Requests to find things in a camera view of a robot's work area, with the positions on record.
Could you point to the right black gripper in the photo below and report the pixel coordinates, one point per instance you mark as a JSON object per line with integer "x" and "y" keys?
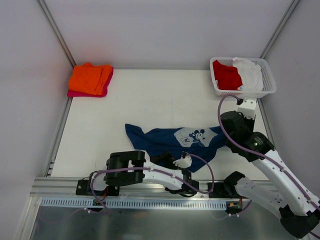
{"x": 240, "y": 101}

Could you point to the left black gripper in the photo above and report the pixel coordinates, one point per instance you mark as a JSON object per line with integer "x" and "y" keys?
{"x": 165, "y": 158}

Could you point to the blue t shirt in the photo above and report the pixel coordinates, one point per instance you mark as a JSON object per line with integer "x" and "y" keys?
{"x": 203, "y": 142}

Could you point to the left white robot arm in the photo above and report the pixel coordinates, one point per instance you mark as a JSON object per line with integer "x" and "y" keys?
{"x": 135, "y": 167}

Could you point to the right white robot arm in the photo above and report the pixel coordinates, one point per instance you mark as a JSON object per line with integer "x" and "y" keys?
{"x": 297, "y": 208}

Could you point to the red t shirt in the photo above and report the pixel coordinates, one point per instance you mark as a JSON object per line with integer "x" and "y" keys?
{"x": 227, "y": 77}

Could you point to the white plastic basket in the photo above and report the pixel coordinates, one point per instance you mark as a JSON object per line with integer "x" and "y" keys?
{"x": 269, "y": 84}

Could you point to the white t shirt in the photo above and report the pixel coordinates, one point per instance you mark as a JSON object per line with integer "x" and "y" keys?
{"x": 250, "y": 74}

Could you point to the orange folded t shirt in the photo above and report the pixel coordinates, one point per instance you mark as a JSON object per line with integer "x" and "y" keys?
{"x": 86, "y": 78}

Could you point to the pink folded t shirt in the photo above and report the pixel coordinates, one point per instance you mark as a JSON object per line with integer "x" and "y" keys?
{"x": 107, "y": 85}

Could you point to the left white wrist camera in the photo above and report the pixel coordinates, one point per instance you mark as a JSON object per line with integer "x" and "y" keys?
{"x": 184, "y": 162}

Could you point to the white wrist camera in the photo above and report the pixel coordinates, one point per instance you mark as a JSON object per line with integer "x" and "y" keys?
{"x": 248, "y": 108}
{"x": 184, "y": 162}

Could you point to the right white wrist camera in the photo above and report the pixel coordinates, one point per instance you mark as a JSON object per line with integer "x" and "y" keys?
{"x": 248, "y": 108}

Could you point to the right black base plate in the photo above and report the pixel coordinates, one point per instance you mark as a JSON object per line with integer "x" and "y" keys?
{"x": 224, "y": 190}

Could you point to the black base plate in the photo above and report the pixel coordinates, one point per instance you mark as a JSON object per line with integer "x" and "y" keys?
{"x": 83, "y": 189}
{"x": 224, "y": 190}

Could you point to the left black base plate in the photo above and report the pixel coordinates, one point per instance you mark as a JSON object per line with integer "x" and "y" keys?
{"x": 83, "y": 189}

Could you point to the aluminium mounting rail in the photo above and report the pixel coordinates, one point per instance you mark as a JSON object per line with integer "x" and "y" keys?
{"x": 66, "y": 187}

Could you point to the white slotted cable duct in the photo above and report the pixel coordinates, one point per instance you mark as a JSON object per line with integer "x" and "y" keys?
{"x": 134, "y": 203}

